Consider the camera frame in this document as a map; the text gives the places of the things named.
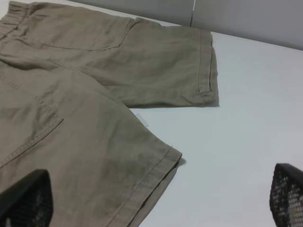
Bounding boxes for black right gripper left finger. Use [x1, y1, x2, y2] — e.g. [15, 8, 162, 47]
[0, 169, 52, 227]

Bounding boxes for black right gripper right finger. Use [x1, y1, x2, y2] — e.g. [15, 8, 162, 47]
[269, 163, 303, 227]

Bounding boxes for khaki shorts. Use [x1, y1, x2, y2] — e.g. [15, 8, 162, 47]
[0, 1, 218, 227]

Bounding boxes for clear tape piece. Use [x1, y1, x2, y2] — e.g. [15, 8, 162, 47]
[135, 113, 149, 127]

